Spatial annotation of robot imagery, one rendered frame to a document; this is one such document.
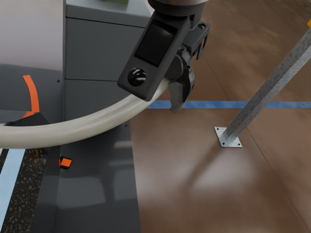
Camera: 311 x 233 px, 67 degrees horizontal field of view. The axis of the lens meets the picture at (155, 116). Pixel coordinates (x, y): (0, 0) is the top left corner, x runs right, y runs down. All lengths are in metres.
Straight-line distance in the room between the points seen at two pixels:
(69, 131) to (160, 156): 1.40
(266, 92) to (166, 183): 0.89
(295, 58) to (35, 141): 1.49
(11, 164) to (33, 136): 0.32
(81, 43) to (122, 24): 0.22
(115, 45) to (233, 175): 1.25
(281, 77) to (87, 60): 1.16
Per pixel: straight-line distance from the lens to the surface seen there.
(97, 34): 1.25
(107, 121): 0.33
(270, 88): 1.72
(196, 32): 0.36
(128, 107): 0.33
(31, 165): 0.69
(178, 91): 0.37
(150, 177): 1.60
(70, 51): 1.30
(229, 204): 1.77
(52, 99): 1.87
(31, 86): 1.96
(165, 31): 0.30
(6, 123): 0.70
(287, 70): 1.65
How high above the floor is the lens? 1.37
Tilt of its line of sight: 46 degrees down
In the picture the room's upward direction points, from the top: 24 degrees clockwise
